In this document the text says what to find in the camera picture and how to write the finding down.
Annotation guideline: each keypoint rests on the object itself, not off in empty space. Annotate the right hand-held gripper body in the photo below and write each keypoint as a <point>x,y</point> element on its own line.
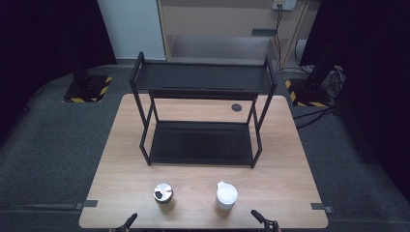
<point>272,226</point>

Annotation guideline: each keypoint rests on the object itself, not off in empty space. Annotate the black stand with striped base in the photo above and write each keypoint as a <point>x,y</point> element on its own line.
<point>87,90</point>
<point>309,93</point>

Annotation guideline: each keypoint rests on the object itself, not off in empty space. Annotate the grey cabinet label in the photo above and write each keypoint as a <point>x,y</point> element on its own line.
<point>264,32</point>

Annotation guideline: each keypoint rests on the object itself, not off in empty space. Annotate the light wooden cabinet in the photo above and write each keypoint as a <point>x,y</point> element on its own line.
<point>219,19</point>

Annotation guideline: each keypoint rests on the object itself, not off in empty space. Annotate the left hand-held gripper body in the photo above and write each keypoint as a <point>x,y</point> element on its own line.
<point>118,229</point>

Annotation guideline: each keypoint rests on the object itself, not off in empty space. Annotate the glass jar with silver lid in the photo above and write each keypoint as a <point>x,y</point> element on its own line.
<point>163,193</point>

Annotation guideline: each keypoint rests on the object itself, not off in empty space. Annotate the white wall socket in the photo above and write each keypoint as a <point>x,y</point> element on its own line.
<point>288,4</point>

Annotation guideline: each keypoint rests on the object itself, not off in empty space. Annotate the black curtain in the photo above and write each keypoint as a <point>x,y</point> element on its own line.
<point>380,64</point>
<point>48,38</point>

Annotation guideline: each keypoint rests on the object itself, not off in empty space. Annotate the grey flat floor strip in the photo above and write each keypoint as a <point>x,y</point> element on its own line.
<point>42,206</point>

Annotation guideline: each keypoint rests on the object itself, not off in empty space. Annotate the white panel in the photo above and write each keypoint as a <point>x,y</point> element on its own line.
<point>132,29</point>

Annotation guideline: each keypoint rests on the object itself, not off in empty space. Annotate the black round table grommet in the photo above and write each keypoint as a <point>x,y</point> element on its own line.
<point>236,107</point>

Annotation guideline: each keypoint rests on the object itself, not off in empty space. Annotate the glass jar with white lid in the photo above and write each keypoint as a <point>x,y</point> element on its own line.
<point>226,196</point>

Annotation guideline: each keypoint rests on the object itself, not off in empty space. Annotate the black two-tier metal rack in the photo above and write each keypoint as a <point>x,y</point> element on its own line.
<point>199,77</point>

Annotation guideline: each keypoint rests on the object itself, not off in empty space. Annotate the grey table edge tape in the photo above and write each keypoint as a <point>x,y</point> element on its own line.
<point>90,203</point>
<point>319,206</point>

